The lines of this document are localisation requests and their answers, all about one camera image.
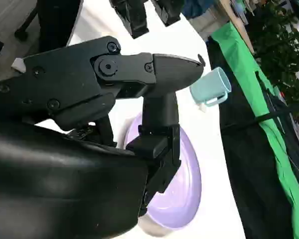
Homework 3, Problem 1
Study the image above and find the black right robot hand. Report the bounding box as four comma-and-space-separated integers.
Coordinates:
0, 0, 206, 239

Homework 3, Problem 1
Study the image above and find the small white tag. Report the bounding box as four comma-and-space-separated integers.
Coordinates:
11, 57, 25, 73

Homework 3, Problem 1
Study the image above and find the lilac plate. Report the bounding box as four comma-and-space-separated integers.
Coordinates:
124, 111, 202, 237

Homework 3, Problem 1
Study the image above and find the black office chair base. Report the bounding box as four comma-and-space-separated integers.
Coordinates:
14, 0, 40, 42

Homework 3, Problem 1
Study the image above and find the pale green mug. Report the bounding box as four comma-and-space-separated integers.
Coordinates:
189, 67, 232, 108

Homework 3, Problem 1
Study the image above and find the black cloth backdrop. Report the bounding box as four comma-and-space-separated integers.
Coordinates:
206, 37, 299, 239

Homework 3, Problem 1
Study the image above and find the green cloth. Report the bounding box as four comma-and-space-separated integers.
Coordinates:
209, 21, 299, 239

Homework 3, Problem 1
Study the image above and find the wooden board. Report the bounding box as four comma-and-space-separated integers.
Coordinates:
219, 0, 255, 54

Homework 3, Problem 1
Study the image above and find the green leafy plant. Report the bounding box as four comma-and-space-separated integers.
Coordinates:
249, 0, 299, 118

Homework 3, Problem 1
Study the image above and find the black strap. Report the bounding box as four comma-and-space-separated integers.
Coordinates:
253, 99, 299, 125

